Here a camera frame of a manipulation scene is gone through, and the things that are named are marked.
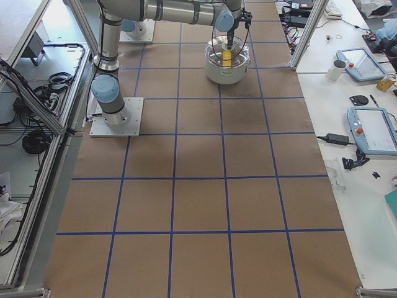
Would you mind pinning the glass pot lid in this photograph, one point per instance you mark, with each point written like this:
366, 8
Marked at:
218, 52

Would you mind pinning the blue teach pendant near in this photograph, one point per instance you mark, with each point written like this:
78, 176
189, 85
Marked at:
372, 130

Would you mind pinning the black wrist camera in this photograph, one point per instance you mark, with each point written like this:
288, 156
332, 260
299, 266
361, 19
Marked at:
246, 18

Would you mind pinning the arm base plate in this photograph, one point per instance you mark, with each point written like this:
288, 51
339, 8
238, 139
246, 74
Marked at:
137, 32
122, 124

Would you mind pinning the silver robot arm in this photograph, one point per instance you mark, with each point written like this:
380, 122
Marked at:
135, 18

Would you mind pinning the black power adapter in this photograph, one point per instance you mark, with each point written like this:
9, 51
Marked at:
337, 139

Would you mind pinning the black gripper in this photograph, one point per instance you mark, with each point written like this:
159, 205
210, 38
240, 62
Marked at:
231, 35

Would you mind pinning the white crumpled cloth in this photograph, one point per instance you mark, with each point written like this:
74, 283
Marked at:
11, 211

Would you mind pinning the yellow corn cob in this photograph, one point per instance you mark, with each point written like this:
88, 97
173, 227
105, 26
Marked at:
226, 58

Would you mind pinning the blue teach pendant far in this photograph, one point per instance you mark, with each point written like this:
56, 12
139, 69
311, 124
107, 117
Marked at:
361, 64

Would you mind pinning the blue teach pendant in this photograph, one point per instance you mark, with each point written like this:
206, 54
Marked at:
372, 130
361, 64

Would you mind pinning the white mug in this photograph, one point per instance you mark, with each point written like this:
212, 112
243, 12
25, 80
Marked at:
337, 68

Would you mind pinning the pale green cooking pot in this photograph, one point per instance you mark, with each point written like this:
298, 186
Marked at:
225, 76

